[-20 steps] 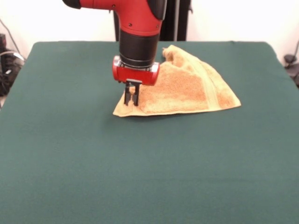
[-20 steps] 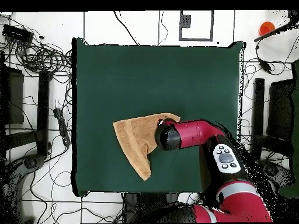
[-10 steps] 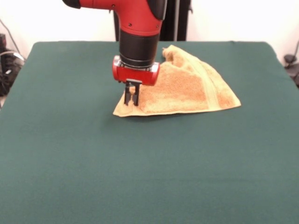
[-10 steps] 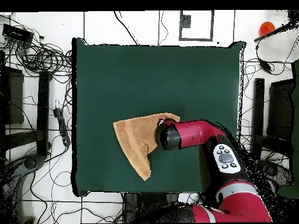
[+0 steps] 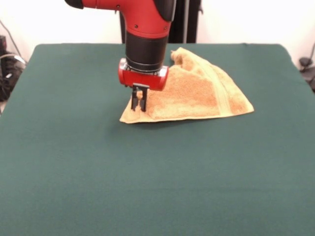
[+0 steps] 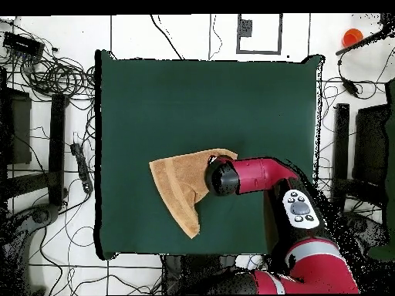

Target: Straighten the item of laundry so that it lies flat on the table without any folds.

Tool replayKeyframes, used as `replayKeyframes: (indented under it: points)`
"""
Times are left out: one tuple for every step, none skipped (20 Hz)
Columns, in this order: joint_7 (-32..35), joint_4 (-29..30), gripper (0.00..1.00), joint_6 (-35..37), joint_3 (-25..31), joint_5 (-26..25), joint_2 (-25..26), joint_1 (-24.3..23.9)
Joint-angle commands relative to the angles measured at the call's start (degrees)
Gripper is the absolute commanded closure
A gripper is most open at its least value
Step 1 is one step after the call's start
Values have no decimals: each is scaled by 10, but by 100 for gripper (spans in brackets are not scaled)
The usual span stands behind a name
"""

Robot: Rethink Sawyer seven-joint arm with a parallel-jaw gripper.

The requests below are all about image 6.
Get tan terry towel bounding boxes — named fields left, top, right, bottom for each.
left=148, top=147, right=238, bottom=239

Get dark flat panel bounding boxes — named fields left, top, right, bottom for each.
left=353, top=104, right=390, bottom=186
left=0, top=87, right=32, bottom=166

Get dark green table cloth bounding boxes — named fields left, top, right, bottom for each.
left=94, top=49, right=325, bottom=261

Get black power strip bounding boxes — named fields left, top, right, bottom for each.
left=69, top=143, right=94, bottom=194

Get black stand bar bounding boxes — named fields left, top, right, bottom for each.
left=331, top=103, right=350, bottom=212
left=48, top=93, right=69, bottom=207

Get black power adapter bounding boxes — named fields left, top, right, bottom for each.
left=340, top=76, right=360, bottom=98

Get hanging green cloth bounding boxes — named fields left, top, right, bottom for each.
left=366, top=81, right=395, bottom=263

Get orange cup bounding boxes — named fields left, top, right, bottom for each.
left=341, top=28, right=364, bottom=49

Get black rod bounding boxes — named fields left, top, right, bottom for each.
left=335, top=27, right=395, bottom=56

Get black electronics box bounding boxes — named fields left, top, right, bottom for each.
left=2, top=32, right=46, bottom=58

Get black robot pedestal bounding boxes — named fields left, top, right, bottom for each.
left=161, top=254, right=237, bottom=295

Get grey square floor frame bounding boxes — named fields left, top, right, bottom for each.
left=236, top=13, right=283, bottom=56

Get tangled black cable bundle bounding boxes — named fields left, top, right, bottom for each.
left=18, top=55, right=96, bottom=103

